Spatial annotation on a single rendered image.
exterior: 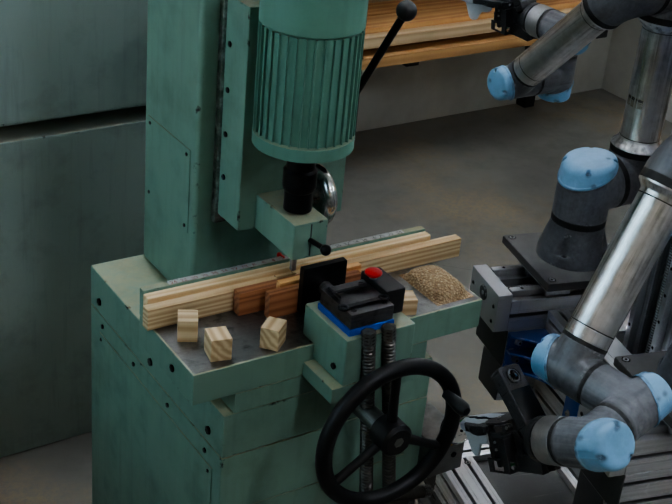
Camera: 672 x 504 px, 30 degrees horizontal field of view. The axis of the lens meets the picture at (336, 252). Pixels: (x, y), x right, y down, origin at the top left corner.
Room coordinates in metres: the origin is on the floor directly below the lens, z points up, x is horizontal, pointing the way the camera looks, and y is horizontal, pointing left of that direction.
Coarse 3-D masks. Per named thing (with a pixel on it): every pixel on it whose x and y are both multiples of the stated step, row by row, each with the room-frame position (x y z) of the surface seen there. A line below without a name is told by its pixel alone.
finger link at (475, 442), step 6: (462, 420) 1.71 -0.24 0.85; (468, 420) 1.68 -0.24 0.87; (474, 420) 1.68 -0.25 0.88; (480, 420) 1.67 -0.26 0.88; (486, 420) 1.66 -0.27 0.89; (462, 426) 1.69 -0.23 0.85; (468, 432) 1.68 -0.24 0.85; (468, 438) 1.68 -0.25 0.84; (474, 438) 1.66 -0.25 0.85; (480, 438) 1.65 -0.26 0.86; (486, 438) 1.64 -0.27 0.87; (474, 444) 1.66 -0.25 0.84; (480, 444) 1.65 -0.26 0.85; (474, 450) 1.66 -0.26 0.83; (480, 450) 1.65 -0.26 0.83
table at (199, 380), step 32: (224, 320) 1.87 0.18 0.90; (256, 320) 1.88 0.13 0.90; (288, 320) 1.89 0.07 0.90; (416, 320) 1.94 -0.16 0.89; (448, 320) 1.99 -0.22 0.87; (160, 352) 1.79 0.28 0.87; (192, 352) 1.76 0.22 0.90; (256, 352) 1.78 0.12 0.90; (288, 352) 1.79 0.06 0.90; (192, 384) 1.69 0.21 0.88; (224, 384) 1.72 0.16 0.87; (256, 384) 1.76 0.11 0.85; (320, 384) 1.76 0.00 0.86; (352, 384) 1.75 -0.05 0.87
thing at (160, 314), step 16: (432, 240) 2.17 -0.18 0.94; (448, 240) 2.18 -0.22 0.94; (368, 256) 2.08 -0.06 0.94; (384, 256) 2.09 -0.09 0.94; (400, 256) 2.11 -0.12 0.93; (416, 256) 2.13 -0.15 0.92; (432, 256) 2.16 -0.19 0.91; (448, 256) 2.18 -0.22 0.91; (288, 272) 1.99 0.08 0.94; (224, 288) 1.91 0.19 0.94; (160, 304) 1.83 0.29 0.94; (176, 304) 1.84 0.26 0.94; (192, 304) 1.86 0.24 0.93; (208, 304) 1.88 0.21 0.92; (224, 304) 1.89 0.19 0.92; (144, 320) 1.82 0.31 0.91; (160, 320) 1.82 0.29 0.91; (176, 320) 1.84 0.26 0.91
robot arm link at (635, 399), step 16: (608, 368) 1.61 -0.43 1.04; (592, 384) 1.59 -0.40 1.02; (608, 384) 1.58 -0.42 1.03; (624, 384) 1.57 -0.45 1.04; (640, 384) 1.57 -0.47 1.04; (656, 384) 1.57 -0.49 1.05; (592, 400) 1.57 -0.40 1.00; (608, 400) 1.54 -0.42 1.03; (624, 400) 1.54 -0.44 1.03; (640, 400) 1.54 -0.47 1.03; (656, 400) 1.55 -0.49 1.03; (624, 416) 1.51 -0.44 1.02; (640, 416) 1.52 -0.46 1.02; (656, 416) 1.54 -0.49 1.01; (640, 432) 1.51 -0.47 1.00
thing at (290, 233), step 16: (272, 192) 2.05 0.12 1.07; (256, 208) 2.03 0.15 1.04; (272, 208) 1.99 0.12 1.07; (256, 224) 2.03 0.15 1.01; (272, 224) 1.98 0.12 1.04; (288, 224) 1.94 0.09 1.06; (304, 224) 1.94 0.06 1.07; (320, 224) 1.95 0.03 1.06; (272, 240) 1.98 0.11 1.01; (288, 240) 1.94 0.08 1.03; (304, 240) 1.94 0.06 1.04; (320, 240) 1.96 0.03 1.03; (288, 256) 1.93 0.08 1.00; (304, 256) 1.94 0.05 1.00
